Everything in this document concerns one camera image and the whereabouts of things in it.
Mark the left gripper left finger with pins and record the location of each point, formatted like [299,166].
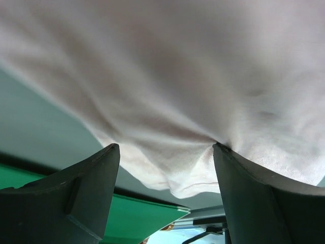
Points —
[69,206]

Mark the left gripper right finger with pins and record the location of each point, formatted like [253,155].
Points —
[262,206]

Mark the pink t shirt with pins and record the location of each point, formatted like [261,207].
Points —
[167,79]

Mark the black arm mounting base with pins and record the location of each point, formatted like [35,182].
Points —
[217,221]

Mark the green book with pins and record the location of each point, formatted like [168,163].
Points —
[132,220]

